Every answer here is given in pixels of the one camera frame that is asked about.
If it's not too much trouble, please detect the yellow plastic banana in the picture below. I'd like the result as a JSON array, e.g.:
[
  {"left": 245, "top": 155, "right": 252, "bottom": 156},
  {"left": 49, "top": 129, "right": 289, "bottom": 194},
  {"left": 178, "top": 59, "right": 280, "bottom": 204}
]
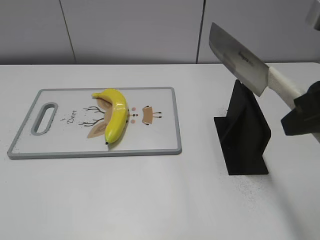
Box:
[{"left": 91, "top": 88, "right": 129, "bottom": 145}]

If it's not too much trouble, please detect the black gloved hand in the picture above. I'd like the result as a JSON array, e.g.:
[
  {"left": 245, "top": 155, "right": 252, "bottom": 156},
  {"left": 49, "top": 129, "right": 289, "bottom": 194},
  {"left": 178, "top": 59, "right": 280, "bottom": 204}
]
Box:
[{"left": 281, "top": 81, "right": 320, "bottom": 136}]

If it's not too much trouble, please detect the black knife stand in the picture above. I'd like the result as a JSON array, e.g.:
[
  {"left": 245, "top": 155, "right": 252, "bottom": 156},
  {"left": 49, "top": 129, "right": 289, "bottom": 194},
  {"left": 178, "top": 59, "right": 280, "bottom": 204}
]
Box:
[{"left": 213, "top": 79, "right": 271, "bottom": 175}]

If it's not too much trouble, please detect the cleaver knife with white handle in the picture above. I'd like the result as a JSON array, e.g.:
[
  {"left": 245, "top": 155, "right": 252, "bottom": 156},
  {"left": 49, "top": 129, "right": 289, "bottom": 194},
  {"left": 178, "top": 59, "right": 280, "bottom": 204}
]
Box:
[{"left": 208, "top": 22, "right": 320, "bottom": 140}]

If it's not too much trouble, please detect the white grey-rimmed cutting board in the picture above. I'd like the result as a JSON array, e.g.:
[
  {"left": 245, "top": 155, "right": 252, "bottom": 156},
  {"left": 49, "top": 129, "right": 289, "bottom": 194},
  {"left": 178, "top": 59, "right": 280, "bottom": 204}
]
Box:
[{"left": 7, "top": 87, "right": 182, "bottom": 160}]

